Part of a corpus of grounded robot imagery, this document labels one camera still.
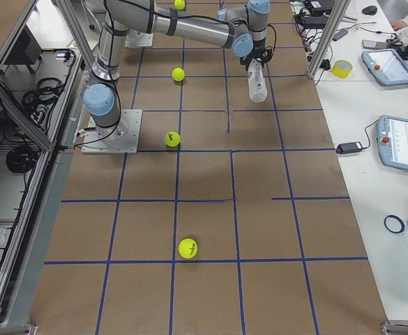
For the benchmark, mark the near foreground tennis ball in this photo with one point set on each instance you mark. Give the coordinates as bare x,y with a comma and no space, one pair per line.
188,248

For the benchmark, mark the clear tennis ball can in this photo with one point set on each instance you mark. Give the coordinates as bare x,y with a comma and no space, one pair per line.
256,82

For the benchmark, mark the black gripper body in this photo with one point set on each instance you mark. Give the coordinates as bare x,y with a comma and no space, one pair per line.
258,55

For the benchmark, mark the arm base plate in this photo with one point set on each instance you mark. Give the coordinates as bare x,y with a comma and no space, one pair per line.
109,141

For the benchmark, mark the tennis ball far left corner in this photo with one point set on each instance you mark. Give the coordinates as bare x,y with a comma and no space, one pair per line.
180,4

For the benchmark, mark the blue teach pendant near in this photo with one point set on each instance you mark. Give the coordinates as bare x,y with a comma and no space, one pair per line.
392,141

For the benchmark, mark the blue teach pendant far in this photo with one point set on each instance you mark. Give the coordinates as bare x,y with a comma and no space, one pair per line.
386,66

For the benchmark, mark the centre tennis ball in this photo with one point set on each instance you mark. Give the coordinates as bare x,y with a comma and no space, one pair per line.
178,74

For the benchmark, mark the aluminium frame post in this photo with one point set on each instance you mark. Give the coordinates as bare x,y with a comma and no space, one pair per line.
332,24

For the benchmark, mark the blue teach pendant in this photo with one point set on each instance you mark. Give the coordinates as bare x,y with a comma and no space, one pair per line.
392,141
386,66

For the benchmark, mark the black power adapter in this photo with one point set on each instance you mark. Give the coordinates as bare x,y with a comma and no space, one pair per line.
349,148

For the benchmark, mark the black smartphone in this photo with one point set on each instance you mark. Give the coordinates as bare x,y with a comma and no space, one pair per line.
374,45

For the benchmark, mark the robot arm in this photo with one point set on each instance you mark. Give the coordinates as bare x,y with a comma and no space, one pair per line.
241,29

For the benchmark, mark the yellow tape roll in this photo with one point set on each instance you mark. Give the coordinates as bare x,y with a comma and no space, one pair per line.
342,68

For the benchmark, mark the tennis ball right side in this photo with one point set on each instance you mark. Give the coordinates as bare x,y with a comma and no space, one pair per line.
172,139

